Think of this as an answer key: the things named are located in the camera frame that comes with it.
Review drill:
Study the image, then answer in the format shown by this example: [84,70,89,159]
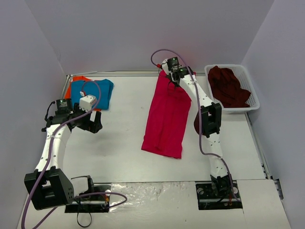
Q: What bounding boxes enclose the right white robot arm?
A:
[162,57,239,201]

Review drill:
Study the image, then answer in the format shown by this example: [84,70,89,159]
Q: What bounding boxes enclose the magenta t shirt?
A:
[141,71,191,159]

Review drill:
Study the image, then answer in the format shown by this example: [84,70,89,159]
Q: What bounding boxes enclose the blue folded t shirt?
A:
[71,79,114,110]

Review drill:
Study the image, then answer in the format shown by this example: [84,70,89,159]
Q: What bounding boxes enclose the dark red t shirt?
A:
[208,66,251,108]

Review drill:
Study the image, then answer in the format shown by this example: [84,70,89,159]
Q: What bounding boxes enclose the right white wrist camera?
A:
[161,59,170,75]

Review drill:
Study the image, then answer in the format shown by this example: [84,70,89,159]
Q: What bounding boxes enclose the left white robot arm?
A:
[24,95,102,210]

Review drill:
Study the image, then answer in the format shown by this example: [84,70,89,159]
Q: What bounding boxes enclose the thin black cable loop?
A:
[76,209,93,227]

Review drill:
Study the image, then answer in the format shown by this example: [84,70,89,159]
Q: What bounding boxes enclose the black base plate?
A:
[64,195,109,213]
[195,182,243,210]

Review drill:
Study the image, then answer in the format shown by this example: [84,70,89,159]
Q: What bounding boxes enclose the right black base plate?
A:
[195,182,243,210]

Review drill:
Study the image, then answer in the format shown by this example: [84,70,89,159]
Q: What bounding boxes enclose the orange folded t shirt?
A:
[64,76,100,105]

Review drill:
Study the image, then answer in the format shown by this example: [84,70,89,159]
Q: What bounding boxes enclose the white plastic basket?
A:
[204,64,260,114]

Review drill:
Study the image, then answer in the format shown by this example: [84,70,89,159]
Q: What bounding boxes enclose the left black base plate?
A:
[64,195,109,213]

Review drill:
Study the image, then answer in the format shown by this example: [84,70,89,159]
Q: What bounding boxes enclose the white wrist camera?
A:
[79,95,97,112]
[161,59,170,75]

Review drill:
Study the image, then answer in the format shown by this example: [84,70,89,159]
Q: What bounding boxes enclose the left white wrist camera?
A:
[79,95,97,112]

